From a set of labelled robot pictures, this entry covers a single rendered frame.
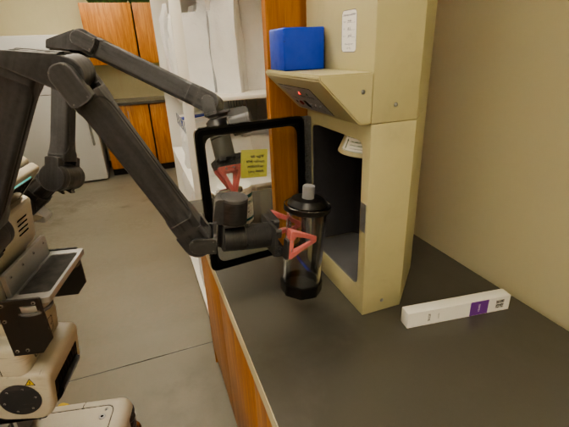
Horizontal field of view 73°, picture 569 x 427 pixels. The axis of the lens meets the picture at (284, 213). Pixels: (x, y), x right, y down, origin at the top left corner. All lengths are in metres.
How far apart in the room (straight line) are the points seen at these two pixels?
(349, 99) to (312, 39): 0.23
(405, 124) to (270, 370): 0.59
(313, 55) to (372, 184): 0.33
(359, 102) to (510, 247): 0.62
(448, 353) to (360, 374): 0.20
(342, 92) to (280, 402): 0.60
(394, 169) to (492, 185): 0.39
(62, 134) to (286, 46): 0.69
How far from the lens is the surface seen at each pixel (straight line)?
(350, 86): 0.78
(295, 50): 0.94
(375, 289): 0.99
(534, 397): 0.93
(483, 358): 0.97
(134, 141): 0.76
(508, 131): 1.15
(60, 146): 1.28
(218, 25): 2.01
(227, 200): 0.79
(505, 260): 1.22
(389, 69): 0.82
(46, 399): 1.32
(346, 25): 0.90
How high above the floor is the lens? 1.56
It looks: 23 degrees down
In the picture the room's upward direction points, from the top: 2 degrees counter-clockwise
